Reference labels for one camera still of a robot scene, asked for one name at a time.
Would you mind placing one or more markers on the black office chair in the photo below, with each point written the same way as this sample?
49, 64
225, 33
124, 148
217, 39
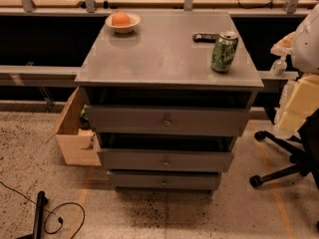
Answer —
304, 160

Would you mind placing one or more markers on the green soda can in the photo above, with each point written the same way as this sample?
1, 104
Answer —
224, 51

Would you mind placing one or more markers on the cardboard box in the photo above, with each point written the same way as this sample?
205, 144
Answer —
78, 146

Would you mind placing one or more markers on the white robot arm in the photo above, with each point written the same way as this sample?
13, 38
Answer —
305, 45

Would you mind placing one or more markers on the grey top drawer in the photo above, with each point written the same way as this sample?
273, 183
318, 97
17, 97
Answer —
167, 120

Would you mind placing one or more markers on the black remote control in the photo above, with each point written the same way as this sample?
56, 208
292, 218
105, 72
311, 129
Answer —
204, 37

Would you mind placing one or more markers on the orange fruit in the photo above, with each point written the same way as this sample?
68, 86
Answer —
121, 19

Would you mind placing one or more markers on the white bowl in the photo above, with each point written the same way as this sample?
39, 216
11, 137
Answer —
135, 20

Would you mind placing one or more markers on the black stand leg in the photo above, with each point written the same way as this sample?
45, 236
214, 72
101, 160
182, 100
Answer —
38, 219

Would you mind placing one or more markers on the grey drawer cabinet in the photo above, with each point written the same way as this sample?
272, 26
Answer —
159, 65

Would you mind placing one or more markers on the clear sanitizer bottle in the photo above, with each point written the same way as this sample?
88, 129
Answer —
278, 67

